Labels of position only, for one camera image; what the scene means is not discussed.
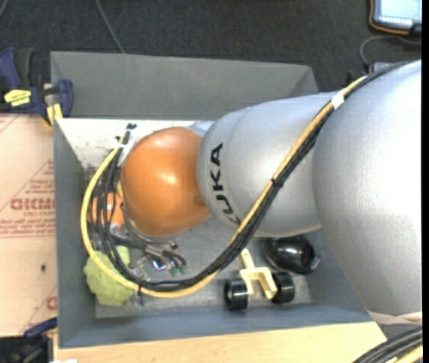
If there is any cream axle with black wheels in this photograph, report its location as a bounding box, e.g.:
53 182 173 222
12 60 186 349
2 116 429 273
223 248 297 312

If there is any black oval object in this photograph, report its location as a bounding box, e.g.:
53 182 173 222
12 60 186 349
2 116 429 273
264 235 321 275

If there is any brown cardboard board, red print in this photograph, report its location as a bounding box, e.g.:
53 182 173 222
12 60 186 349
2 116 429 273
0 113 59 340

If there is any grey metal bin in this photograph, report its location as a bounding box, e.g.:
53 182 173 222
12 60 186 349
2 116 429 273
50 51 388 349

